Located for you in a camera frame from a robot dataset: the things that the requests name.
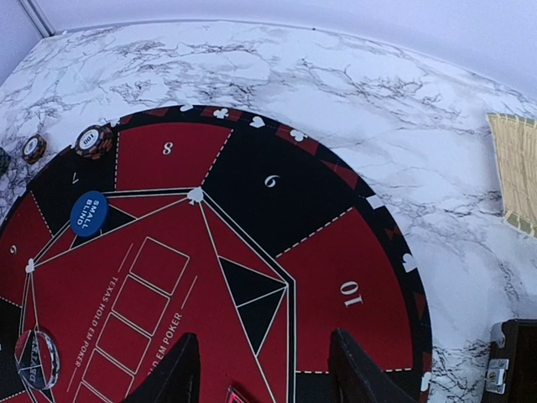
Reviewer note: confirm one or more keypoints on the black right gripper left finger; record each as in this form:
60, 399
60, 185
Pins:
176, 378

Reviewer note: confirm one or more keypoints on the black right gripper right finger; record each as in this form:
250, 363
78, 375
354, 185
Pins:
354, 377

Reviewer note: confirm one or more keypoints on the triangular all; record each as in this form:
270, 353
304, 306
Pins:
234, 395

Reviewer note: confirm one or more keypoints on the blue small blind button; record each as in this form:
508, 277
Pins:
88, 214

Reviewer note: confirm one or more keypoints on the red brown poker chip stack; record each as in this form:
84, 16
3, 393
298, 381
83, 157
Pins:
34, 149

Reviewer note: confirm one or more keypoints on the black poker set case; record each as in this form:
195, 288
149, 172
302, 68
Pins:
511, 369

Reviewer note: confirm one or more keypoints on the round red black poker mat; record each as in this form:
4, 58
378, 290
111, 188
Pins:
226, 224

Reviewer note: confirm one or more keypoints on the green poker chip stack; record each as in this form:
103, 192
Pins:
5, 160

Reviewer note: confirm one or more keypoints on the yellow woven bamboo mat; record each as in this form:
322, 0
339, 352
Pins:
514, 140

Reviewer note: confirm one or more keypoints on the left aluminium frame post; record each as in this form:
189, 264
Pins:
37, 17

